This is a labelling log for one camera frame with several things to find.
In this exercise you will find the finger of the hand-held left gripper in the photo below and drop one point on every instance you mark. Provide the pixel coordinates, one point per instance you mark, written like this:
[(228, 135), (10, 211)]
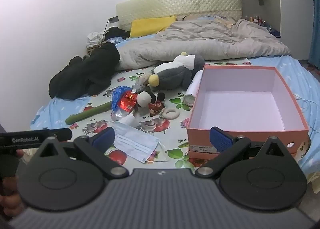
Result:
[(60, 134)]

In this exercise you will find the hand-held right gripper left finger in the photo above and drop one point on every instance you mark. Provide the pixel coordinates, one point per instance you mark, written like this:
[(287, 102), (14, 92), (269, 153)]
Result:
[(103, 137)]

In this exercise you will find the black power adapter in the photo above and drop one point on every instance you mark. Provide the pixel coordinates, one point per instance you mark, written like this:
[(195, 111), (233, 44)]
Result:
[(113, 19)]

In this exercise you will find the grey cabinet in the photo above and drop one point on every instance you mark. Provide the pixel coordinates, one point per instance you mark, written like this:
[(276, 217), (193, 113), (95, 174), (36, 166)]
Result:
[(292, 6)]

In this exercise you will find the blue curtain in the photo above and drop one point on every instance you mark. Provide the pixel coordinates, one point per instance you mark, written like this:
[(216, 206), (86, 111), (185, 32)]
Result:
[(315, 44)]

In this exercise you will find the white spray can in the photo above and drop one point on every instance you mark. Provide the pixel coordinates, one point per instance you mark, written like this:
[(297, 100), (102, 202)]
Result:
[(193, 86)]

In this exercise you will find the blue cartoon cloth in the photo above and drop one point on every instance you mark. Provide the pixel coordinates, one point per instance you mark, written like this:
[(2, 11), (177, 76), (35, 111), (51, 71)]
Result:
[(118, 40)]

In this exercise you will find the pink cardboard box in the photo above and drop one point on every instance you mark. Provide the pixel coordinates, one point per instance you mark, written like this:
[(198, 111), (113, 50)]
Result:
[(240, 109)]

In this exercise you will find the white clothes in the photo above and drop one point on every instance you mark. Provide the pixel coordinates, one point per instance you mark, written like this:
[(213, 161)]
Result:
[(95, 37)]

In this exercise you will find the row of small bottles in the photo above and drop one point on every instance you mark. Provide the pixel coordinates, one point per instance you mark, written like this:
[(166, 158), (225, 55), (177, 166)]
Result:
[(257, 20)]

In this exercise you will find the red patterned pouch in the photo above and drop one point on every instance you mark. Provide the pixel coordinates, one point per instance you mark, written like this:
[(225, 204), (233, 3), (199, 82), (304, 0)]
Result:
[(156, 108)]

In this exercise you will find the dark clothes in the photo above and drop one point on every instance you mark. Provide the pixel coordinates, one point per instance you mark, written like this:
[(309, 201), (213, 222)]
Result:
[(116, 32)]

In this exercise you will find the green massage hammer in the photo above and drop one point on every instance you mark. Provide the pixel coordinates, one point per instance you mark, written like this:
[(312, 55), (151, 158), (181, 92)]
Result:
[(87, 112)]

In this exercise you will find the red foil packet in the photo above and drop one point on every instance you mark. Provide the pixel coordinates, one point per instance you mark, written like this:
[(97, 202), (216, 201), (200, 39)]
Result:
[(126, 102)]

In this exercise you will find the blue face mask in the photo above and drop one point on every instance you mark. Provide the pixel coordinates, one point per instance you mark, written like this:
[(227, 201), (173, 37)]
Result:
[(135, 141)]

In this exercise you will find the blue plastic snack bag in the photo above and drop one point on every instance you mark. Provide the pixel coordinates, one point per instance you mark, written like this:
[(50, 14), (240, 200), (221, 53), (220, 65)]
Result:
[(117, 95)]

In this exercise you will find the grey penguin plush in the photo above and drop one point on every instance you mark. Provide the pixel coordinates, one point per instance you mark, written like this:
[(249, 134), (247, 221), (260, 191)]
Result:
[(172, 74)]

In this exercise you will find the red slippers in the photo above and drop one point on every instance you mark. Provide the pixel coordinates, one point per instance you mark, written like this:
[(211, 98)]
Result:
[(312, 67)]

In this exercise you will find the cream quilted headboard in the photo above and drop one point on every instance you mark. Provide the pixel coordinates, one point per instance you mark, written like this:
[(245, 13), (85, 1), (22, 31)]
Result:
[(175, 1)]

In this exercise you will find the person's left hand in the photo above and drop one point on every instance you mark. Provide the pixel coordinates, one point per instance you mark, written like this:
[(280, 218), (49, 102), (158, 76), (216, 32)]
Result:
[(10, 201)]

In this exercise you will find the blue bed sheet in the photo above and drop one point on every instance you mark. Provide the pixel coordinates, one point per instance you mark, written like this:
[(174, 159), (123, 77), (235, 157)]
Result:
[(297, 74)]

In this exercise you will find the patterned pillow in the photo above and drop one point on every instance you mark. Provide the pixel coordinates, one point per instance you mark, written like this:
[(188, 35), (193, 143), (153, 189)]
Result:
[(192, 17)]

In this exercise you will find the wall switch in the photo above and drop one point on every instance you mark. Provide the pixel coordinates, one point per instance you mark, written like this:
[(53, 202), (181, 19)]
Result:
[(261, 2)]

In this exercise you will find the yellow pillow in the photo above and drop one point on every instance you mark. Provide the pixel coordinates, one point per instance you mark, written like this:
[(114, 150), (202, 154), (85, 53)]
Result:
[(150, 25)]

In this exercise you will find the small panda plush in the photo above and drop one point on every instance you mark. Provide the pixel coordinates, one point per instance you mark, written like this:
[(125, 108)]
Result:
[(143, 99)]

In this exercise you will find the grey duvet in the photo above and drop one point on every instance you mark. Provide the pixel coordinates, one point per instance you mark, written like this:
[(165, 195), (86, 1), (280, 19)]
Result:
[(200, 41)]

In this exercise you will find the black jacket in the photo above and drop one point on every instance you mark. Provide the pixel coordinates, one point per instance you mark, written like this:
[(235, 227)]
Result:
[(85, 74)]

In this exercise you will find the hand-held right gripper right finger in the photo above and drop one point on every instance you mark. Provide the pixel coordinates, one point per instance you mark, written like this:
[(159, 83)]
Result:
[(221, 139)]

